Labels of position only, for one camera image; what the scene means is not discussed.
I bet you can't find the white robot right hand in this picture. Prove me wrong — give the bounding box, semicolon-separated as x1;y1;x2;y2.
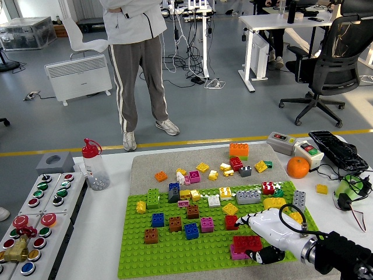
234;208;307;265

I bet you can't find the long red brick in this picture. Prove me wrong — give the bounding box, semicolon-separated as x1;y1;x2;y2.
233;235;263;253

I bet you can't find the green studded baseplate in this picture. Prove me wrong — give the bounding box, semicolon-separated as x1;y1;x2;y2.
117;180;333;278

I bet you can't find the large yellow square brick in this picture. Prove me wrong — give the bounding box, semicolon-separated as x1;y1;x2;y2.
288;212;305;225

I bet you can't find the yellow curved long brick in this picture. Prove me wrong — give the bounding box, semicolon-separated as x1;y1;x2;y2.
263;197;288;212

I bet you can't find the long grey brick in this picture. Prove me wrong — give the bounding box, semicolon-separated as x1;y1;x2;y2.
235;191;262;205

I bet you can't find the long magenta brick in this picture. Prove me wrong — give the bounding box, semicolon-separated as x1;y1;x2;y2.
230;244;251;260

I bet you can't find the white plastic chair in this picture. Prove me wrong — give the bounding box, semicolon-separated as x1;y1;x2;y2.
62;17;109;61

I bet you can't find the magenta square brick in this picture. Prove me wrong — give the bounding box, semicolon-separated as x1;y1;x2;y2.
200;217;215;233

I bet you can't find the orange fruit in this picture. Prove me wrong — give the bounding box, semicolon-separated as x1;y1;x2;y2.
286;156;310;179

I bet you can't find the dark red square brick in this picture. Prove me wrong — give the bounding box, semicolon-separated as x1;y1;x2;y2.
229;156;244;172

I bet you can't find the white panel heater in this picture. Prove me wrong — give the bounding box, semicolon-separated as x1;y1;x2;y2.
44;54;113;107

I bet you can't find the brown square brick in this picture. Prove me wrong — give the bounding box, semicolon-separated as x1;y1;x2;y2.
144;227;160;245
186;205;200;220
168;216;183;233

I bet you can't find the long orange brick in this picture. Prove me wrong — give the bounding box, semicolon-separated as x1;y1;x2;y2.
229;143;250;158

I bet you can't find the transparent storage case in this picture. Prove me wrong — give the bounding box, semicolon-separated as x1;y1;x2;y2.
0;16;58;52

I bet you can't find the black keyboard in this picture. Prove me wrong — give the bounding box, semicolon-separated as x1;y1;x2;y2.
308;130;370;172

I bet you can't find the dark grey slope brick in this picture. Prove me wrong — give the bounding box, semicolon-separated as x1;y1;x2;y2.
168;187;181;204

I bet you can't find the grey floor socket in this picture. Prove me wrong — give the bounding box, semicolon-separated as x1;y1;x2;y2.
23;90;41;102

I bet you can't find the black fan stand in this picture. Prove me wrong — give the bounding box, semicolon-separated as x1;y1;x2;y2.
0;48;20;73

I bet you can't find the grey felt mat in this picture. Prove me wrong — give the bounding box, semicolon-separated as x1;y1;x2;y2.
129;143;342;280

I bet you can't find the white panel under desk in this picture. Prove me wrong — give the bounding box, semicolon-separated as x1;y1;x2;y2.
249;30;269;80

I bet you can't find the clear bottle with red cap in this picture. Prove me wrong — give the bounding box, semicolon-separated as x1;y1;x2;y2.
81;138;111;191

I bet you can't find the white office desk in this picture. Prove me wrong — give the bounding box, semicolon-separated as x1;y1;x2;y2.
238;11;333;93

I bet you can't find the grey block with round hole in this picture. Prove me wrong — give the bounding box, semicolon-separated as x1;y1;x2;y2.
36;151;75;177

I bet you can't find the black mesh office chair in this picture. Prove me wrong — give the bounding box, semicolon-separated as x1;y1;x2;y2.
278;0;373;128

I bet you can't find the grey four-button control box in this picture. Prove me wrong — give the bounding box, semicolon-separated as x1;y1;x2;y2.
43;171;87;215
18;173;62;215

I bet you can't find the grey box with mushroom button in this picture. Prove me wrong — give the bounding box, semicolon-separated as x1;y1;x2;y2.
0;214;41;280
10;212;73;280

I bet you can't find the black servo with wires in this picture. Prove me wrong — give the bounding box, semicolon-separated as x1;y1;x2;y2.
337;193;368;233

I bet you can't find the grey switch box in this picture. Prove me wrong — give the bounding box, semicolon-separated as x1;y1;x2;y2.
266;131;298;156

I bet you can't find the white red-green switch box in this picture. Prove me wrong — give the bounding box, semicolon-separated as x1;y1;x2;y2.
294;141;325;172

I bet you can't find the white desk with cables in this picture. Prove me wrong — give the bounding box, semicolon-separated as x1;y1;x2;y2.
163;0;218;79

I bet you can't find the black plug with cord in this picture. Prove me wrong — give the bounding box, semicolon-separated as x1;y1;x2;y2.
316;163;373;199

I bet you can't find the brass valve with red handle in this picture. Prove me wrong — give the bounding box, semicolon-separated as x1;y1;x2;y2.
2;226;38;263

